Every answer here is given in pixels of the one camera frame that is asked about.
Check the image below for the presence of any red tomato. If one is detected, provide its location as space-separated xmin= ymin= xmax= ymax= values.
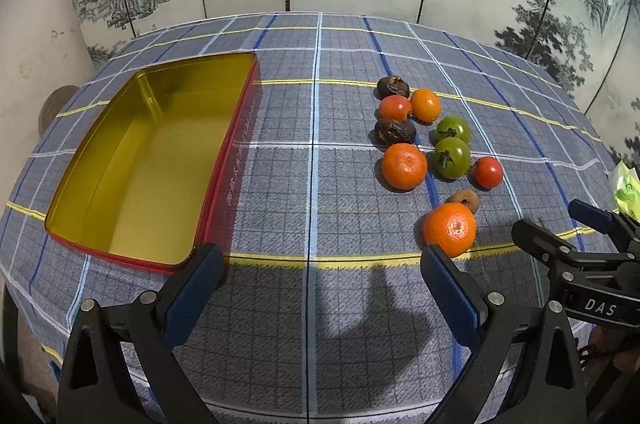
xmin=473 ymin=156 xmax=503 ymax=190
xmin=378 ymin=95 xmax=412 ymax=121

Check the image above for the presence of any small brown kiwi fruit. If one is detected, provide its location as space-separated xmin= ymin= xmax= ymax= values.
xmin=447 ymin=189 xmax=480 ymax=214

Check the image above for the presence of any large mandarin orange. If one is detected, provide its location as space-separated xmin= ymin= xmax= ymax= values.
xmin=422 ymin=203 xmax=476 ymax=258

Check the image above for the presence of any green tomato front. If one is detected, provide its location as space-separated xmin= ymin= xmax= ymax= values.
xmin=434 ymin=137 xmax=471 ymax=180

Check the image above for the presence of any green tomato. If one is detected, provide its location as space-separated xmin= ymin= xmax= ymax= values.
xmin=435 ymin=115 xmax=471 ymax=143
xmin=434 ymin=137 xmax=471 ymax=180

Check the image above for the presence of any smooth orange kumquat fruit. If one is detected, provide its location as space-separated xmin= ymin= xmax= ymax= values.
xmin=410 ymin=88 xmax=442 ymax=124

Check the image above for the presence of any dark passion fruit front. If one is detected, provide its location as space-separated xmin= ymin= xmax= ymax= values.
xmin=374 ymin=118 xmax=416 ymax=147

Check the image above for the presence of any dark passion fruit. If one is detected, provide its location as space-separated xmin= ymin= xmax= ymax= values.
xmin=374 ymin=118 xmax=416 ymax=147
xmin=376 ymin=75 xmax=411 ymax=100

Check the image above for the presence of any person's right hand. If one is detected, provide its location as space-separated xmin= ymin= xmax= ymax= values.
xmin=582 ymin=326 xmax=639 ymax=384

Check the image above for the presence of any green plastic bag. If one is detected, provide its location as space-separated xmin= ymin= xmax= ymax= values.
xmin=608 ymin=161 xmax=640 ymax=221

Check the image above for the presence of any red gold toffee tin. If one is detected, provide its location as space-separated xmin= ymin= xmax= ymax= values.
xmin=44 ymin=52 xmax=262 ymax=273

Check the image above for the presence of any round grey millstone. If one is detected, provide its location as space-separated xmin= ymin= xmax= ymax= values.
xmin=38 ymin=84 xmax=79 ymax=138

